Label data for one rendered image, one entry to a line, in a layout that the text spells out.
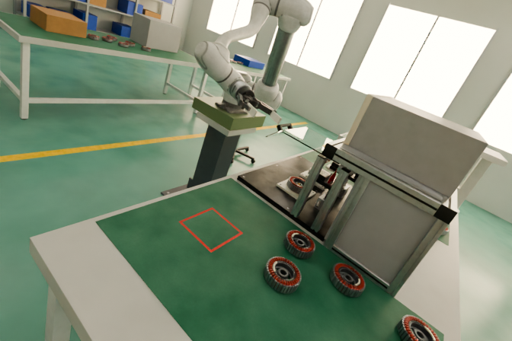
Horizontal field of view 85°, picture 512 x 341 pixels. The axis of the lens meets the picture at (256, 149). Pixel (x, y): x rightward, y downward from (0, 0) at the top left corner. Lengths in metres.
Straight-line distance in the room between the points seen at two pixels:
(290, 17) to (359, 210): 1.06
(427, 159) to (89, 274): 1.04
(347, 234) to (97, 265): 0.81
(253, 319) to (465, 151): 0.80
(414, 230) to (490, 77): 5.02
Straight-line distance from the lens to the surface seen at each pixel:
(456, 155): 1.09
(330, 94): 6.32
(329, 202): 1.11
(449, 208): 1.02
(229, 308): 0.82
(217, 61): 1.23
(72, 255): 0.88
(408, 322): 1.06
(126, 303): 0.79
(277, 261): 0.94
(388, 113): 1.10
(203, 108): 2.03
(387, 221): 1.07
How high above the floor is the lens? 1.39
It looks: 22 degrees down
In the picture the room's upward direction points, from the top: 20 degrees clockwise
